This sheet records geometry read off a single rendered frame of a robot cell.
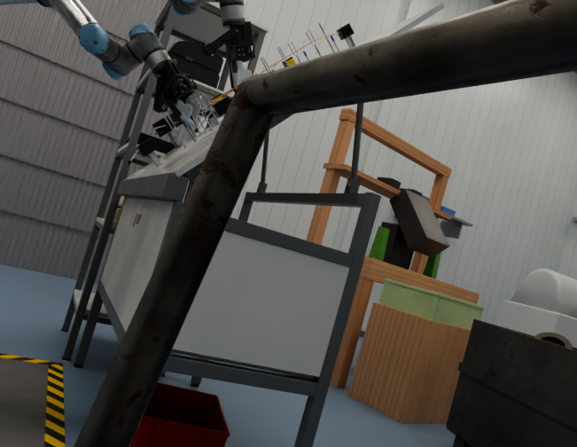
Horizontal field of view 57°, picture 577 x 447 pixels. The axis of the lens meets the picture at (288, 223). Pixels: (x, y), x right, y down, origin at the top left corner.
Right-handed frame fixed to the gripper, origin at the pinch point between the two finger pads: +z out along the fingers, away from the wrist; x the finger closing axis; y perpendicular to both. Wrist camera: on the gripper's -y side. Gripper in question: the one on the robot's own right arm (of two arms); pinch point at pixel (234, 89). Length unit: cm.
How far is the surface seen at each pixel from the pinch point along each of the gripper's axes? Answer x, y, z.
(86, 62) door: 347, -89, -51
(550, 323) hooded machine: 256, 314, 235
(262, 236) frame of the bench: -29, 0, 42
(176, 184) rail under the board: -32.2, -21.4, 24.2
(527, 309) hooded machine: 284, 309, 230
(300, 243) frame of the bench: -27, 11, 46
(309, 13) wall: 446, 147, -98
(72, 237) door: 330, -124, 102
